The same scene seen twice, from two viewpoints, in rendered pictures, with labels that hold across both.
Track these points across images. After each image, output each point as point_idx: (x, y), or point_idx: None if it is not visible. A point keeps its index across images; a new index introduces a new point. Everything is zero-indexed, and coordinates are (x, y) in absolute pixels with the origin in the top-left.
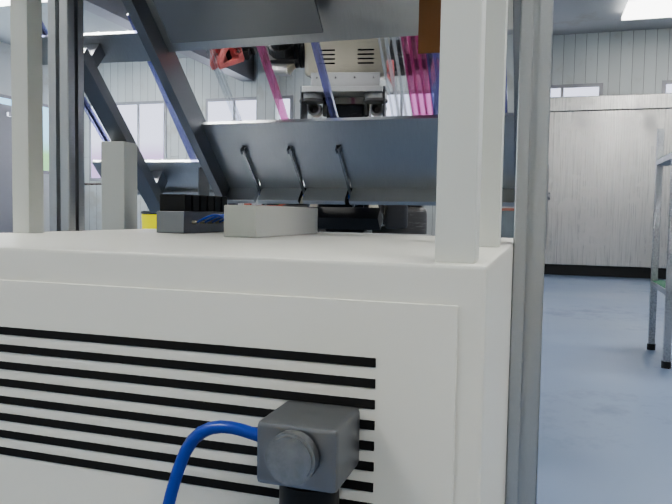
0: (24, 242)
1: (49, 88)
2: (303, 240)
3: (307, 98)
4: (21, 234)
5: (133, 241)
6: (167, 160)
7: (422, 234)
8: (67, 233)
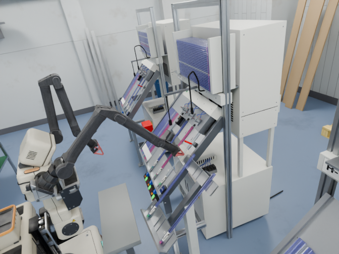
0: (248, 154)
1: (231, 162)
2: (213, 150)
3: (78, 186)
4: (243, 171)
5: (235, 153)
6: (162, 211)
7: (100, 192)
8: (234, 173)
